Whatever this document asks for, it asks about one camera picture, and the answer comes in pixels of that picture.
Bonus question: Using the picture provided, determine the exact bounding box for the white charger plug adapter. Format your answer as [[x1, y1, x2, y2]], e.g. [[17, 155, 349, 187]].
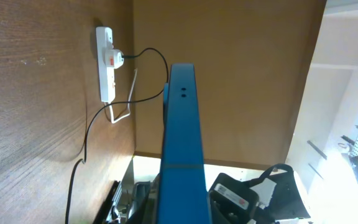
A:
[[105, 49, 124, 69]]

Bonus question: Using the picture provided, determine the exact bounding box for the white power strip cord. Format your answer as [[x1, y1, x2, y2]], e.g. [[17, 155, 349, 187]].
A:
[[104, 68, 139, 124]]

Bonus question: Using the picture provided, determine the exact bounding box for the blue smartphone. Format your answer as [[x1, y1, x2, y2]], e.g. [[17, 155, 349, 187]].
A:
[[156, 63, 211, 224]]

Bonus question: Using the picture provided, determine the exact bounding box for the white power strip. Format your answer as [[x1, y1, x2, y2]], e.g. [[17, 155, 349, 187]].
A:
[[96, 27, 124, 103]]

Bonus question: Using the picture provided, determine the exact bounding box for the black charger cable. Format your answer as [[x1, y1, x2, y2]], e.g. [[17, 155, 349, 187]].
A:
[[64, 47, 170, 224]]

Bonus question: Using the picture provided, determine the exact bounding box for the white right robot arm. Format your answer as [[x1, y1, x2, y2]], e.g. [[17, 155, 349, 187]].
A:
[[208, 164, 311, 224]]

